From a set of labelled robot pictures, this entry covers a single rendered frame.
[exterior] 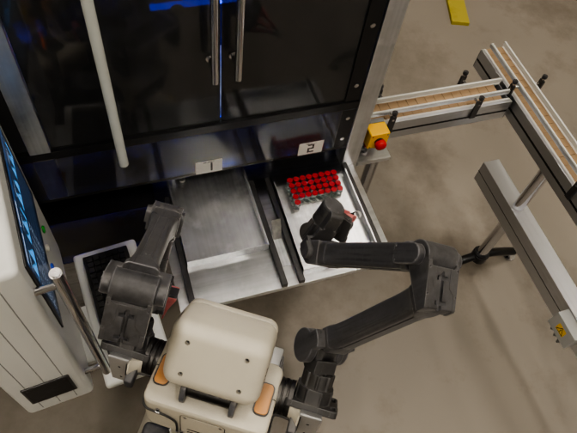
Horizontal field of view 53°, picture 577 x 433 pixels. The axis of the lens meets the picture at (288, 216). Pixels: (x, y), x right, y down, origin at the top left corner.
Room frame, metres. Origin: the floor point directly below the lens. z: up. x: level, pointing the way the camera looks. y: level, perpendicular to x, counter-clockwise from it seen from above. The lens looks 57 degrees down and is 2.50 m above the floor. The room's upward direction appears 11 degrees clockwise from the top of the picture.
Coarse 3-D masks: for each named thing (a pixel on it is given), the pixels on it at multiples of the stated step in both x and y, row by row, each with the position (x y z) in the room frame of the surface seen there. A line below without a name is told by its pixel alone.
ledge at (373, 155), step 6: (372, 150) 1.38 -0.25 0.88; (378, 150) 1.39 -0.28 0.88; (384, 150) 1.39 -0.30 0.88; (360, 156) 1.35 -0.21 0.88; (366, 156) 1.35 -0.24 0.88; (372, 156) 1.36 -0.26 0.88; (378, 156) 1.36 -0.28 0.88; (384, 156) 1.37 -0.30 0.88; (390, 156) 1.37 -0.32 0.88; (360, 162) 1.32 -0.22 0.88; (366, 162) 1.33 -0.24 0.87; (372, 162) 1.34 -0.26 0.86
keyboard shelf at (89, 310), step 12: (132, 240) 0.88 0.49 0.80; (96, 252) 0.82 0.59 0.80; (132, 252) 0.84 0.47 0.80; (84, 276) 0.73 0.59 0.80; (84, 288) 0.69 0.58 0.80; (84, 300) 0.65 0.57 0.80; (84, 312) 0.61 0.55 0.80; (96, 312) 0.62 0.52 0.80; (96, 324) 0.58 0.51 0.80; (156, 324) 0.62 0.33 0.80; (96, 336) 0.54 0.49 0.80; (156, 336) 0.58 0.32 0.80; (84, 348) 0.50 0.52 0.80; (108, 384) 0.42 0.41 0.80; (120, 384) 0.43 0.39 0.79
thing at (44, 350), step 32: (0, 128) 0.77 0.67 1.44; (0, 160) 0.65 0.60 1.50; (0, 192) 0.54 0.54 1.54; (32, 192) 0.79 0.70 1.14; (0, 224) 0.47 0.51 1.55; (32, 224) 0.62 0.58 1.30; (0, 256) 0.41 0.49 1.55; (32, 256) 0.49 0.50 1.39; (0, 288) 0.37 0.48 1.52; (32, 288) 0.41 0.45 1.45; (0, 320) 0.35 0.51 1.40; (32, 320) 0.37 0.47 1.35; (64, 320) 0.48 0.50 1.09; (0, 352) 0.33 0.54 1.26; (32, 352) 0.35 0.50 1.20; (64, 352) 0.38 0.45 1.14; (0, 384) 0.30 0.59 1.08; (32, 384) 0.33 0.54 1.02; (64, 384) 0.36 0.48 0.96
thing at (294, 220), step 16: (352, 192) 1.17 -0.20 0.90; (288, 208) 1.07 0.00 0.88; (304, 208) 1.08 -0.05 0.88; (352, 208) 1.12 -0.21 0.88; (288, 224) 0.98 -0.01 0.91; (368, 224) 1.04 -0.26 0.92; (336, 240) 0.98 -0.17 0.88; (352, 240) 0.99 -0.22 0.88; (368, 240) 1.00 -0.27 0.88; (304, 272) 0.84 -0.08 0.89
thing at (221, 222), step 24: (240, 168) 1.19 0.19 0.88; (192, 192) 1.06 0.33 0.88; (216, 192) 1.08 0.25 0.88; (240, 192) 1.09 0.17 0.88; (192, 216) 0.97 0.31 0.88; (216, 216) 0.98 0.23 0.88; (240, 216) 1.00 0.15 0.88; (192, 240) 0.88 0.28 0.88; (216, 240) 0.90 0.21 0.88; (240, 240) 0.91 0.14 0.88; (264, 240) 0.93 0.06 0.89; (192, 264) 0.79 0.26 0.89
